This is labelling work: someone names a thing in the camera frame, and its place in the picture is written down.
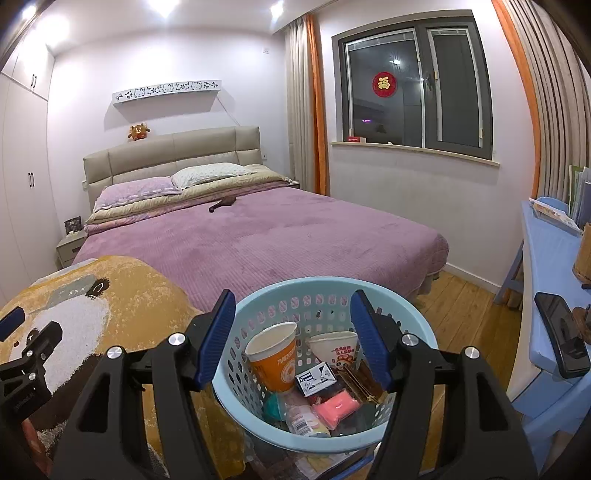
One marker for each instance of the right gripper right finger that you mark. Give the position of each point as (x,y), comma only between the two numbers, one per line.
(482,437)

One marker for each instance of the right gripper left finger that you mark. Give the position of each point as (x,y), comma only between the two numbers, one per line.
(105,435)

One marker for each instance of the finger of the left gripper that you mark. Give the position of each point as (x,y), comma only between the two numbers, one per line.
(32,341)
(10,322)

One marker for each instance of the pink plastic packet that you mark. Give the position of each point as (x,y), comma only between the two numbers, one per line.
(337,408)

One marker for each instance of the red white paper cup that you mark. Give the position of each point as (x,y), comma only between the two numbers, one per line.
(337,349)

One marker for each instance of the black white small box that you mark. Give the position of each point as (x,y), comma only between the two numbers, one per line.
(314,380)

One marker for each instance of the clear plastic bottle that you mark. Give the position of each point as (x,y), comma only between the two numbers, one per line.
(299,417)

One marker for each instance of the orange paper cup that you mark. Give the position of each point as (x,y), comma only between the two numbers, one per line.
(272,355)

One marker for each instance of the light blue plastic basket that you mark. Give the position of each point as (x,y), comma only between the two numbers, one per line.
(317,305)

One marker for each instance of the person's hand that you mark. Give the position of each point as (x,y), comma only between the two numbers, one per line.
(37,451)

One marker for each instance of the white built-in wardrobe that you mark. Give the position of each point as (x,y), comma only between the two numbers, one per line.
(29,223)

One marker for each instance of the light blue desk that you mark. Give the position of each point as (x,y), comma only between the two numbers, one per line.
(550,382)

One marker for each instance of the grey bedside table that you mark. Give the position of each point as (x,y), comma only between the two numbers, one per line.
(69,246)

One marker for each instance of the black smartphone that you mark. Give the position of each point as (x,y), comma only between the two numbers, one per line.
(568,346)

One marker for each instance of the purple pillow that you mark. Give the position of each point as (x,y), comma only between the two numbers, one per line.
(126,193)

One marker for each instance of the purple covered bed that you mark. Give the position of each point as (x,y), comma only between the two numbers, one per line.
(275,235)

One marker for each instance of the white patterned pillow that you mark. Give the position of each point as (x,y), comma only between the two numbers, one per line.
(201,174)

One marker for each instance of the beige padded headboard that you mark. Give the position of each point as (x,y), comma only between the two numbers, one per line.
(167,154)

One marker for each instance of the orange plush toy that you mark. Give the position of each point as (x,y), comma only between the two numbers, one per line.
(138,132)

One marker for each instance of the dark object on bed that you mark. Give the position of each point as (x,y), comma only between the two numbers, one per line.
(224,202)

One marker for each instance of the books on desk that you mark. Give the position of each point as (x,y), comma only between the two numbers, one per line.
(573,215)

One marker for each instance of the small red box on sill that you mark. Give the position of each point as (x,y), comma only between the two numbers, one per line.
(356,139)

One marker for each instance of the beige orange left curtain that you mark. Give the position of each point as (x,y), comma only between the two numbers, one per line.
(306,125)

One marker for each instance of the beige orange curtain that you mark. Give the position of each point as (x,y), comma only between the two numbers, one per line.
(557,89)
(306,125)

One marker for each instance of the beige orange right curtain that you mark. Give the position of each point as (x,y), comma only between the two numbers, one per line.
(557,89)

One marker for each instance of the dark framed window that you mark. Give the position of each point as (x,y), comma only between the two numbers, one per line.
(443,100)

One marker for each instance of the red round window sticker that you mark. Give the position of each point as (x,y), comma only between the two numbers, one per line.
(384,84)

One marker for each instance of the black photo frame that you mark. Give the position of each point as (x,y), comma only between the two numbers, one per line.
(73,225)

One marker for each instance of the white patterned wall shelf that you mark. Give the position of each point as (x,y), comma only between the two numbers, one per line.
(164,89)

